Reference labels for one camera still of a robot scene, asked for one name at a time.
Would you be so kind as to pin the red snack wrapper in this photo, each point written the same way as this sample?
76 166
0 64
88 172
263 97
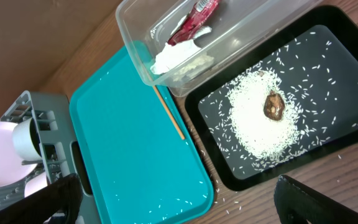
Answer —
193 22

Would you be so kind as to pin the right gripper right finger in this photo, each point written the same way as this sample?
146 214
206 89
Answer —
297 203

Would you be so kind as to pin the grey dishwasher rack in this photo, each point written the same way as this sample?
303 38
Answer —
57 136

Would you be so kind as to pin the clear plastic bin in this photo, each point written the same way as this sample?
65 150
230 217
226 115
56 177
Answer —
237 27

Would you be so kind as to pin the pile of white rice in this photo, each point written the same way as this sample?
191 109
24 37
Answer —
262 137

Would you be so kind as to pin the black plastic tray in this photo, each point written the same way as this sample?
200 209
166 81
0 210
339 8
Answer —
316 61

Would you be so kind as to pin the brown food scrap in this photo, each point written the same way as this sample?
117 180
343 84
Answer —
274 106

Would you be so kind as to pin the teal plastic tray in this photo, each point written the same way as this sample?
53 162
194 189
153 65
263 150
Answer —
139 168

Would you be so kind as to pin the white napkin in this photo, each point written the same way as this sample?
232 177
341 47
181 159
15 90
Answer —
173 55

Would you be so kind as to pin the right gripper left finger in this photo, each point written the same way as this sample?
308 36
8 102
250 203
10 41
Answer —
59 202

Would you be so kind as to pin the wooden chopstick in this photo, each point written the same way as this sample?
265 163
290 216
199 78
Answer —
169 113

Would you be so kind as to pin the grey bowl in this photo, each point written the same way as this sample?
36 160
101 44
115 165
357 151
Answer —
26 141

